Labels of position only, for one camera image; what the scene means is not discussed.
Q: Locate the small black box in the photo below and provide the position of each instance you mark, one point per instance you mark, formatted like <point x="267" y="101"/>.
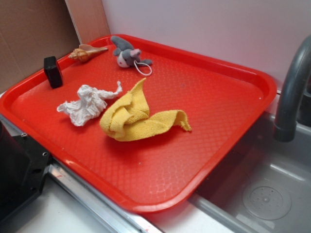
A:
<point x="53" y="72"/>

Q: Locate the red plastic tray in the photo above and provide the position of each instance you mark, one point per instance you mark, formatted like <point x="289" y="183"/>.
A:
<point x="222" y="101"/>

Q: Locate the yellow knitted cloth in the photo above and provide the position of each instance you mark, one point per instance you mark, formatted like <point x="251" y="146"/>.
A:
<point x="128" y="119"/>

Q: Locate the grey plush toy animal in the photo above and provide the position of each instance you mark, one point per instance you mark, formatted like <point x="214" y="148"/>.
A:
<point x="128" y="56"/>

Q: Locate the crumpled white paper towel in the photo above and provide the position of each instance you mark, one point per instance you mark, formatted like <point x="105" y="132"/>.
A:
<point x="90" y="104"/>

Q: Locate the brown spiral seashell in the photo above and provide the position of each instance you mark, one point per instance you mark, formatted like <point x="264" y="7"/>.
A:
<point x="86" y="52"/>

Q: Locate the grey plastic sink basin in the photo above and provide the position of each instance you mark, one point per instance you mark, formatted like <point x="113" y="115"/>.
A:
<point x="261" y="185"/>

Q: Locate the grey sink faucet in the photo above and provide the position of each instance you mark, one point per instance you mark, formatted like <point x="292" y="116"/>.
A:
<point x="294" y="105"/>

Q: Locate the brown cardboard panel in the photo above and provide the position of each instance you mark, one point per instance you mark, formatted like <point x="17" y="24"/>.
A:
<point x="31" y="30"/>

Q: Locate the silver metal rail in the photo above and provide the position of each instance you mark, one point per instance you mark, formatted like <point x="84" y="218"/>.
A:
<point x="67" y="205"/>

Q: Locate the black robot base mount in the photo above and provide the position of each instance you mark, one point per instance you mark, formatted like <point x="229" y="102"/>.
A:
<point x="24" y="164"/>

